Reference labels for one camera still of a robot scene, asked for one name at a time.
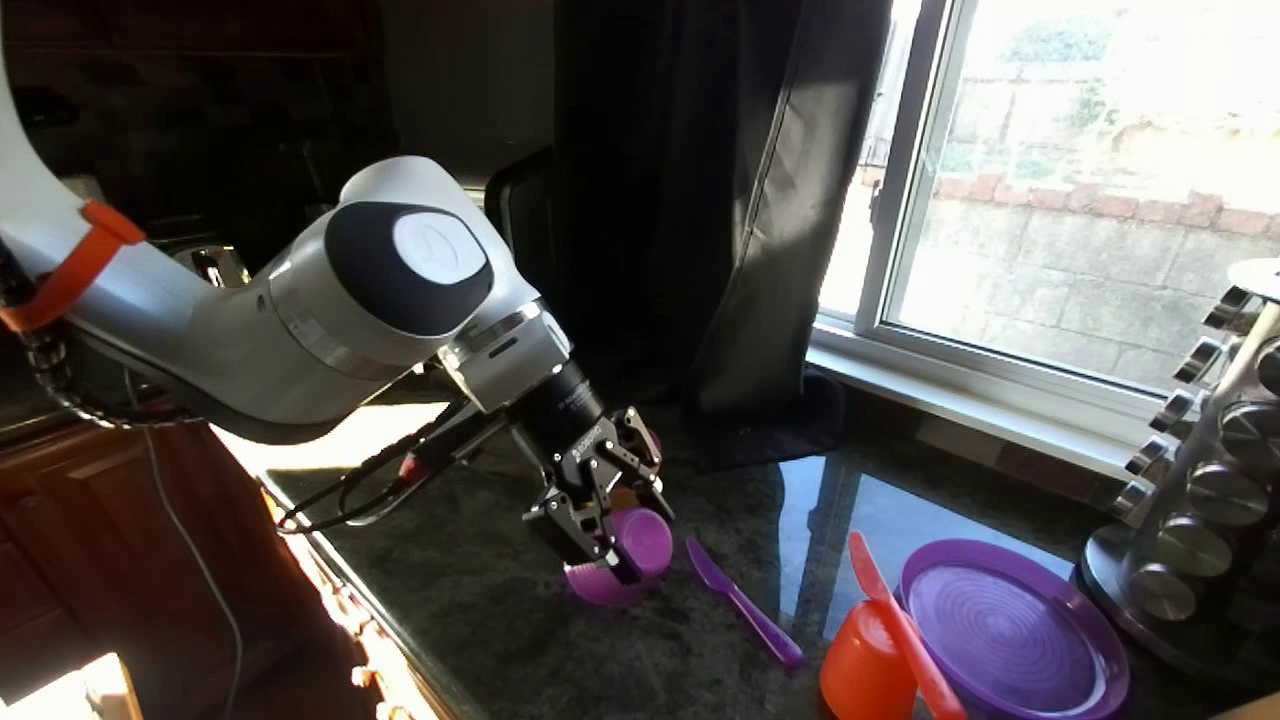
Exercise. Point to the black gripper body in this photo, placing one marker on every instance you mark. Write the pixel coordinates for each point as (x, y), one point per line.
(581, 442)

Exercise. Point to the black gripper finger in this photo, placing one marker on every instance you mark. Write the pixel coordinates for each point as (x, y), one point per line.
(575, 526)
(640, 469)

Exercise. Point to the purple plastic cup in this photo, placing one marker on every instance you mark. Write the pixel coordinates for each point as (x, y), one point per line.
(646, 551)

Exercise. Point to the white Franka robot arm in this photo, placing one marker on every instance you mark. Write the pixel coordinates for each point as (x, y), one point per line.
(266, 320)

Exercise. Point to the orange plastic cup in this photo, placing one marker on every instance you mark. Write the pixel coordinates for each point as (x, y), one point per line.
(862, 673)

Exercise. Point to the orange plastic knife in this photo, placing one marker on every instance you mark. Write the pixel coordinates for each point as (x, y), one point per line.
(897, 614)

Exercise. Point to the purple plastic plate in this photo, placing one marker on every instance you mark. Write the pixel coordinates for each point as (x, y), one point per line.
(1012, 635)

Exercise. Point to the brown wooden cabinet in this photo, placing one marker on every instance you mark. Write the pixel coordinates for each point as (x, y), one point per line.
(81, 563)

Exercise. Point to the white window frame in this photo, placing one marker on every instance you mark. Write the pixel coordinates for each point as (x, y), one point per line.
(915, 162)

